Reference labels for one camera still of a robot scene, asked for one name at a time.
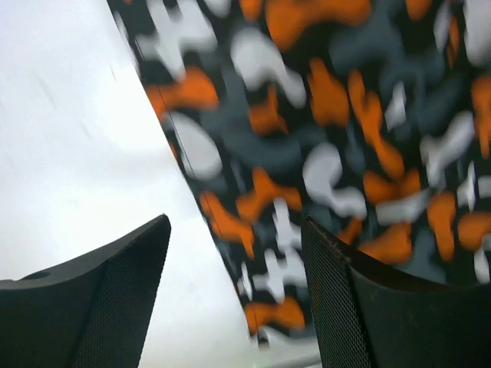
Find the camouflage orange black shorts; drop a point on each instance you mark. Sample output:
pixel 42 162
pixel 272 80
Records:
pixel 372 117

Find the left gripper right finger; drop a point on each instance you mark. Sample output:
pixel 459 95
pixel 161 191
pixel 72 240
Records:
pixel 368 314

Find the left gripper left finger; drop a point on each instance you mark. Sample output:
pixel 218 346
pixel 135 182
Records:
pixel 91 311

